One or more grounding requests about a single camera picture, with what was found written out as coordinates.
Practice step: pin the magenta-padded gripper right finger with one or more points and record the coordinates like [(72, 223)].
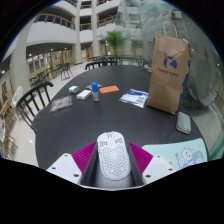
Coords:
[(156, 166)]

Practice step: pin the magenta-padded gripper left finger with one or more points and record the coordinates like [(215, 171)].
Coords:
[(66, 166)]

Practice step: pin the white perforated computer mouse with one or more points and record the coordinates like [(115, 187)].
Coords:
[(113, 156)]

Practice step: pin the pale green cartoon mouse pad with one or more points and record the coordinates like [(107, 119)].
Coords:
[(180, 153)]

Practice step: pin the clear plastic snack bag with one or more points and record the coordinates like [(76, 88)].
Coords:
[(61, 103)]

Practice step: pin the blue and white plastic packet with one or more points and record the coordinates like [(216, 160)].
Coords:
[(134, 97)]

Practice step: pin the flat white box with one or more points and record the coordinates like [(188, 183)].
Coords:
[(84, 94)]

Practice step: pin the small white box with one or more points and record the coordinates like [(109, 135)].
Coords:
[(73, 89)]

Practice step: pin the black spindle-back chair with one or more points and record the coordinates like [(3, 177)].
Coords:
[(100, 63), (31, 95)]

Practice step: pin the small blue-capped bottle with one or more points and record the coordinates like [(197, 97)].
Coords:
[(95, 91)]

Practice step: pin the wooden chair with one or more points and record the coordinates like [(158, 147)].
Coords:
[(5, 115)]

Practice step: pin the brown flat card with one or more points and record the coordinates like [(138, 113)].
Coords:
[(88, 86)]

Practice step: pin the white lattice chair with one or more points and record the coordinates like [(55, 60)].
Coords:
[(17, 96)]

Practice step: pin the orange flat card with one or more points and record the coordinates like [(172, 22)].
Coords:
[(108, 89)]

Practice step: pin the brown paper carrier bag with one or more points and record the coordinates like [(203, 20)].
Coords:
[(166, 76)]

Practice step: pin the group of dark chairs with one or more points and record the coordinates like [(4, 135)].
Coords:
[(65, 69)]

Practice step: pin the large white cylindrical exhibit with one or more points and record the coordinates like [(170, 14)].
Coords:
[(203, 66)]

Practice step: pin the green potted palm plant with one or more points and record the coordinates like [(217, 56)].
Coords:
[(114, 39)]

